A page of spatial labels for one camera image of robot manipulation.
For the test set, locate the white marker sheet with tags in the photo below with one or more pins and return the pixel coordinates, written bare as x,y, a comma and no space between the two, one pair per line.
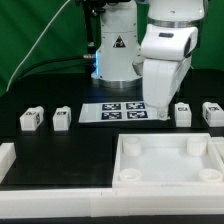
120,111

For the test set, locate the white square tabletop part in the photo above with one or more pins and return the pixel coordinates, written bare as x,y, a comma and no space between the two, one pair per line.
170,160

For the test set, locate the white U-shaped obstacle fixture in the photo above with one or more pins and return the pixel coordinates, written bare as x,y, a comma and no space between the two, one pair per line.
98,202

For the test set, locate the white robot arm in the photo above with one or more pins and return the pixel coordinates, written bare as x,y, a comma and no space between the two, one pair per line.
148,42

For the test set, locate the black camera stand pole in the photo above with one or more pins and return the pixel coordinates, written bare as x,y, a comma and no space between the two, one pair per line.
91,9

